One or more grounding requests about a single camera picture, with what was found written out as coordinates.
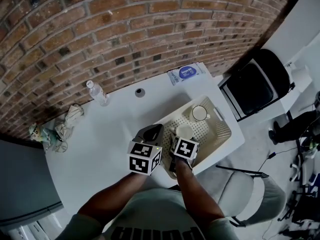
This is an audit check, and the white shelf unit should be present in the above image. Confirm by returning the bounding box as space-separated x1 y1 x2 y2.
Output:
259 0 320 67

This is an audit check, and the crumpled beige cloth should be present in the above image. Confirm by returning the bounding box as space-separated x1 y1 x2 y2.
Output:
44 103 85 154

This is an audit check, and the cartoon child figurine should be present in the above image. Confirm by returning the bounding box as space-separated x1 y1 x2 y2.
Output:
28 123 57 152

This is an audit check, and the white low cabinet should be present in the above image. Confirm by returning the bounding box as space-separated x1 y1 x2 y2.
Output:
279 40 320 115

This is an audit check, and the grey metal cabinet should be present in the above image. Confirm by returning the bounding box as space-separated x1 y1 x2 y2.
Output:
0 138 63 227

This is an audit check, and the grey chair with black frame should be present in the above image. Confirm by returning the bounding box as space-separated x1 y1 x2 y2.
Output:
197 156 287 227

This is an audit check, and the cream ceramic mug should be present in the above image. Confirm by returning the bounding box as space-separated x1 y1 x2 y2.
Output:
172 123 194 141

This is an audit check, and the person's left forearm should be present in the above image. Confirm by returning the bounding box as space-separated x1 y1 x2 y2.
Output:
77 171 148 225

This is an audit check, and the cream perforated plastic basket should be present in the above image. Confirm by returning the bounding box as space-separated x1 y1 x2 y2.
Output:
152 95 233 180

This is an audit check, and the wet wipes pack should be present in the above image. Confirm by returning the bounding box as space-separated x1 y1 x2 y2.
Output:
166 61 207 86

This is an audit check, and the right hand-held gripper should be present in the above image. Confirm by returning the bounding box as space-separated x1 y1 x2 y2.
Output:
169 135 200 173

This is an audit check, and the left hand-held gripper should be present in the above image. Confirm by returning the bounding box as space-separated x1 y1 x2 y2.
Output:
127 123 165 176

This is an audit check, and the clear plastic water bottle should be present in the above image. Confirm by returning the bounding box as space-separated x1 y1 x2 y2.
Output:
86 80 110 107

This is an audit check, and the person's right forearm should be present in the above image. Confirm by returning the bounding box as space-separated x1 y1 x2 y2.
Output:
174 158 226 225

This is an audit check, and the white mug with dark rim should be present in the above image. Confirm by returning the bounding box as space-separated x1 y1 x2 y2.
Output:
184 104 211 122

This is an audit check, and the person's pale green shirt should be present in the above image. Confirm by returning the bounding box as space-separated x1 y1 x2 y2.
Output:
54 187 241 240

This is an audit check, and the white wheeled chair base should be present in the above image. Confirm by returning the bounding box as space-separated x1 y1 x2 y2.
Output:
289 143 317 185

